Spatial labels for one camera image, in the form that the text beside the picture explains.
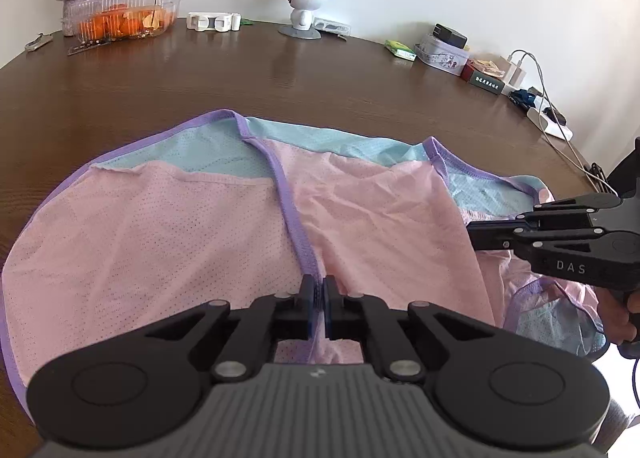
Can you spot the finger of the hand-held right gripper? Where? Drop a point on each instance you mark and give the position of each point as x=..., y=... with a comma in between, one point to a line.
x=575, y=203
x=492, y=237

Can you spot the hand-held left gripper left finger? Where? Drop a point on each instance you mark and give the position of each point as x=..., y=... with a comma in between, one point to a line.
x=310, y=300

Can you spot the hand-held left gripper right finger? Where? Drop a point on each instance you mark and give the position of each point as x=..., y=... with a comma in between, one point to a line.
x=328, y=303

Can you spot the pink and blue mesh garment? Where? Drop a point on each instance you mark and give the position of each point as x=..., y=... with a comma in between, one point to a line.
x=175, y=238

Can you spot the person's right hand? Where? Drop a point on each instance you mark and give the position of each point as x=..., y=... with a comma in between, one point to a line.
x=612, y=313

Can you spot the black clip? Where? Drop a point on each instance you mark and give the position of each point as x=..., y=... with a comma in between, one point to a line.
x=595, y=172

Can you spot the white power strip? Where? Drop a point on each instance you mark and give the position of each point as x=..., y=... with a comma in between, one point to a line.
x=550, y=125

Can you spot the black plug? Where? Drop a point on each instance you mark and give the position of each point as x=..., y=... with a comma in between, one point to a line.
x=555, y=115

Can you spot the blue plug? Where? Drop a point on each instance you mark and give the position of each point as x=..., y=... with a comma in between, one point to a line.
x=522, y=97

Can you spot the white charger plug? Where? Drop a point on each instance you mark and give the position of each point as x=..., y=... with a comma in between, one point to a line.
x=515, y=70

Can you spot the dark red box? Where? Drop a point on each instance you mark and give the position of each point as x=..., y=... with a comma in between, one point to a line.
x=480, y=80

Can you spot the beige wrapper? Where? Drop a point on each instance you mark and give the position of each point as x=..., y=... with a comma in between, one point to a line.
x=487, y=65

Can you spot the printed tin box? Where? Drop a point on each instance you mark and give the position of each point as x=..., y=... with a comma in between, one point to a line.
x=442, y=57

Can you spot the black charger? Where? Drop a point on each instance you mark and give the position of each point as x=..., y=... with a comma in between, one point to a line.
x=450, y=35

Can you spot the green packet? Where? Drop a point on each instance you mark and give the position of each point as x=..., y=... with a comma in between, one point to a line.
x=400, y=50

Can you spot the small clear box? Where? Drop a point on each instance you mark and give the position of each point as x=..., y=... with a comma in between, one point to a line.
x=332, y=27

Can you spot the white plastic clip device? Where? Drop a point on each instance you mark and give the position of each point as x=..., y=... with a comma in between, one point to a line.
x=210, y=21

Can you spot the small clear comb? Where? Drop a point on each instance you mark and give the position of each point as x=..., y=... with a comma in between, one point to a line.
x=87, y=47

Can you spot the pile of tangerines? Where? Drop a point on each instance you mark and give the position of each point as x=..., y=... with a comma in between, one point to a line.
x=110, y=23

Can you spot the small metal tool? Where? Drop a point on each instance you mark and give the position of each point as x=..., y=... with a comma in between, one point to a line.
x=37, y=41

